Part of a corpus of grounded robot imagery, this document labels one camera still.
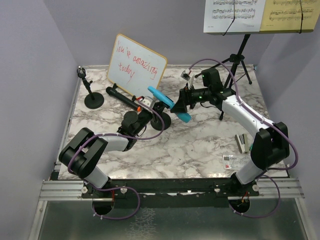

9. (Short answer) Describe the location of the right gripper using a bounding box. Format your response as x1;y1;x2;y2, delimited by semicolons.
170;82;211;113

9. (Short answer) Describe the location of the blue-headed microphone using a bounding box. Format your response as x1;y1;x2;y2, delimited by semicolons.
147;86;192;123

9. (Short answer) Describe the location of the black microphone orange tip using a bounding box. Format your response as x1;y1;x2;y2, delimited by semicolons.
105;86;142;112

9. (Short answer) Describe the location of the black microphone stand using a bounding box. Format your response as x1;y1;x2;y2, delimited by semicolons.
76;66;104;110
150;101;172;131

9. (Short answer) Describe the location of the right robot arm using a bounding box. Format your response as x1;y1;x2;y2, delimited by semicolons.
170;68;290;196

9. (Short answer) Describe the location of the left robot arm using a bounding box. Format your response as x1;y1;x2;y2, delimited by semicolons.
58;97;160;198

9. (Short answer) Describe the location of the yellow-framed whiteboard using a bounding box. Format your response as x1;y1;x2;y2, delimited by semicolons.
106;34;168;97

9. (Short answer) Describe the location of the grey stapler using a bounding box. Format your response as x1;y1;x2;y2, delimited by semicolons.
234;133;250;154

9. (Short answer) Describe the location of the clear ruler set packet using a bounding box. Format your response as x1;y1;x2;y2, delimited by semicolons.
222;154;251;170

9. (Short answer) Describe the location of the black tripod music stand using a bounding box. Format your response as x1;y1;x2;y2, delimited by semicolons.
194;33;253;121

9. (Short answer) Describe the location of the white sheet music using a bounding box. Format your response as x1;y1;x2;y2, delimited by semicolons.
203;0;266;36

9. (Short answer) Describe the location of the yellow sheet music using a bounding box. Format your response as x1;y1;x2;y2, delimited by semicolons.
260;0;320;33

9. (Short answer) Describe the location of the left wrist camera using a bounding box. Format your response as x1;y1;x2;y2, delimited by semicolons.
137;96;156;109

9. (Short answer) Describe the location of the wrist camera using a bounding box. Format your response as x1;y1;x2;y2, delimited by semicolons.
180;69;195;90
137;96;156;109

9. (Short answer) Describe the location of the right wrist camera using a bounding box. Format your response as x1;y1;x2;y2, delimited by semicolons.
180;69;195;90

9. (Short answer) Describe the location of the black mounting rail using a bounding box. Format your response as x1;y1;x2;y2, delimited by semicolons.
81;176;259;209

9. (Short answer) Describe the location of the aluminium frame rail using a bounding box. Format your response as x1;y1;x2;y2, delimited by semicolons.
38;178;305;202

